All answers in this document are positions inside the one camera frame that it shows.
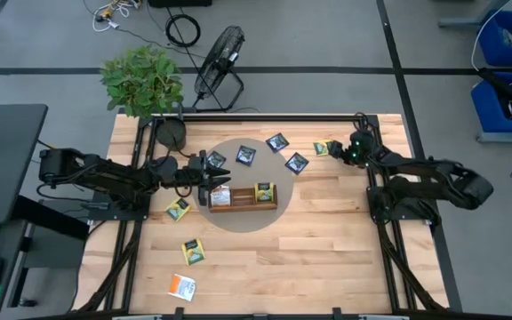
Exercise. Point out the black floor box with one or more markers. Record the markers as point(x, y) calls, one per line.
point(180, 2)

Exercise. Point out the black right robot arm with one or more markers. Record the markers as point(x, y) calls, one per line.
point(438, 178)

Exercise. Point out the dark purple tea packet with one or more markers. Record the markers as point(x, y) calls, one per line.
point(297, 163)
point(245, 155)
point(216, 159)
point(277, 142)

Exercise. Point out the yellow green tea packet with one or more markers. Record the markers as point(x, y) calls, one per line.
point(321, 147)
point(193, 251)
point(177, 209)
point(264, 192)

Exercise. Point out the black floor fan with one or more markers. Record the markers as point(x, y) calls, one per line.
point(227, 57)

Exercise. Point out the wooden tea organizer box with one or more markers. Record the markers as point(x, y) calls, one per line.
point(243, 202)

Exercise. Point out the black rod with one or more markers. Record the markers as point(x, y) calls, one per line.
point(500, 84)

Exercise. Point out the blue storage bin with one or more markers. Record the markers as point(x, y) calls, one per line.
point(491, 49)
point(487, 111)

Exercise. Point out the orange white tea packet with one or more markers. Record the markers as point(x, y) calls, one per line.
point(220, 196)
point(182, 287)

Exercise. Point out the black desk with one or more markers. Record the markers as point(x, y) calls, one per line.
point(2, 169)

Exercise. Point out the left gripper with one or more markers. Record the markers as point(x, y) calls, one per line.
point(191, 175)

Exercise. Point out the potted green plant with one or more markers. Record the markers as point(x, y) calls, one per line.
point(142, 82)

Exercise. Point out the grey desk leg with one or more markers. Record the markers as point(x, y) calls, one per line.
point(460, 21)

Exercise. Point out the round grey mat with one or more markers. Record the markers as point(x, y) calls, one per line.
point(242, 222)

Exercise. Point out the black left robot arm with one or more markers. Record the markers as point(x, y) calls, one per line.
point(105, 175)

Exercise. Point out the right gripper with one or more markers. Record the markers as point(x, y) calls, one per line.
point(358, 149)

